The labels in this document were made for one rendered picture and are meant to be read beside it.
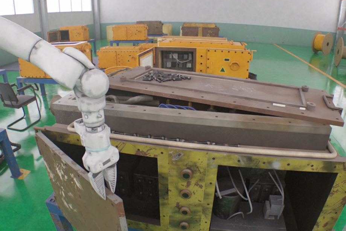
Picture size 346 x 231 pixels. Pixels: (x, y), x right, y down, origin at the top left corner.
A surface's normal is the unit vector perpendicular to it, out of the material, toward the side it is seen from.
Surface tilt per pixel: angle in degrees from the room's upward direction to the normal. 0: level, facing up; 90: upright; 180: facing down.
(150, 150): 90
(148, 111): 0
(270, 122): 0
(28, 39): 51
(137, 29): 90
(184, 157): 90
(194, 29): 90
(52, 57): 60
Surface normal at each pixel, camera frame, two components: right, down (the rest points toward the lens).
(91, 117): 0.23, 0.36
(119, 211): 0.78, 0.23
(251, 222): 0.00, -0.93
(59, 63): 0.21, -0.12
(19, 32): 0.43, -0.40
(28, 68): -0.18, 0.36
